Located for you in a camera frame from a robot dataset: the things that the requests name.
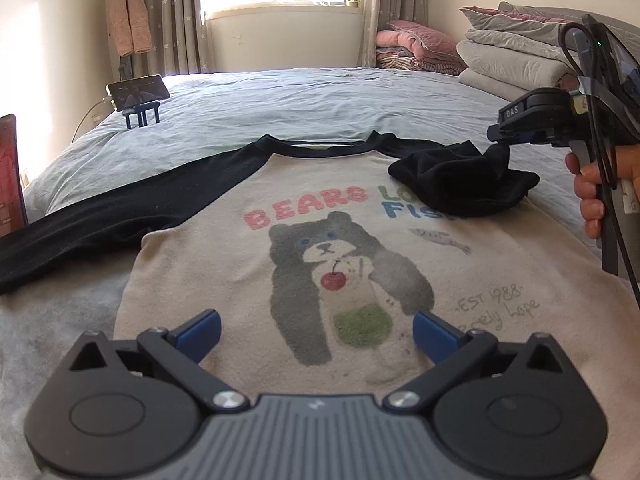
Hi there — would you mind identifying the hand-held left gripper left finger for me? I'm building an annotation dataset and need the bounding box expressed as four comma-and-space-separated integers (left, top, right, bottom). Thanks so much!
67, 309, 251, 415

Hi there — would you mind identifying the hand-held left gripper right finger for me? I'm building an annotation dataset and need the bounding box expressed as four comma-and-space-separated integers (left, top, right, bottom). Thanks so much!
382, 311, 568, 413

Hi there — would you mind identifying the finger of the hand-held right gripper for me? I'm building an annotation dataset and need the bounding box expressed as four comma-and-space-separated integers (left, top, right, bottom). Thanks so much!
487, 127, 568, 149

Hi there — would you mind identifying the beige sweatshirt with black sleeves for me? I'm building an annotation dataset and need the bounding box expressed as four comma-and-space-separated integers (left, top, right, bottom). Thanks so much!
0, 131, 640, 480

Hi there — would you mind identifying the person's right hand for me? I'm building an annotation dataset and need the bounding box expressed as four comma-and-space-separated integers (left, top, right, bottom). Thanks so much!
565, 142, 640, 241

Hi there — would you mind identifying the grey folded quilt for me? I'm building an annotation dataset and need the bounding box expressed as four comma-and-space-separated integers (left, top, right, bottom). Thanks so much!
457, 27, 587, 111

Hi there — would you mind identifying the grey pillow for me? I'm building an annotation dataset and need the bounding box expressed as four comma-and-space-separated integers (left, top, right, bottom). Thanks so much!
460, 2, 583, 27

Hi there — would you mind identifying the striped folded blanket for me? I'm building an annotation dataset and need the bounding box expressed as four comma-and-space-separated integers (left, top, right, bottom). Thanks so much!
376, 46, 463, 76

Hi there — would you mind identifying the pink pillow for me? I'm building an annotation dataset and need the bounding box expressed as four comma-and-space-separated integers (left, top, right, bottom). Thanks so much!
376, 21, 458, 61

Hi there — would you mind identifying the grey bed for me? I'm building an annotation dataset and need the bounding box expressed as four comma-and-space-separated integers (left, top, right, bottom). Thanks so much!
0, 65, 640, 480

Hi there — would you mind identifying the blue phone stand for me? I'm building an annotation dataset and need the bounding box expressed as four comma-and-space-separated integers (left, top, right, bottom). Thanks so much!
124, 101, 161, 130

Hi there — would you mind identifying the upright smartphone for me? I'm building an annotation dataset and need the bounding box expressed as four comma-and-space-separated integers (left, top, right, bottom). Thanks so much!
0, 114, 30, 238

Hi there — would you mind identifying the landscape smartphone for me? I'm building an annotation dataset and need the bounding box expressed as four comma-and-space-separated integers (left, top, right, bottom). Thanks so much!
107, 74, 169, 112

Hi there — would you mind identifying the pink hanging jacket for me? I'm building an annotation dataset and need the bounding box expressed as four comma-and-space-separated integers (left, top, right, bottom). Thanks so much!
106, 0, 152, 57

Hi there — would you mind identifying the white charging cable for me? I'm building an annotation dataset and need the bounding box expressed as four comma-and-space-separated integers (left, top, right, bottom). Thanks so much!
72, 100, 113, 142

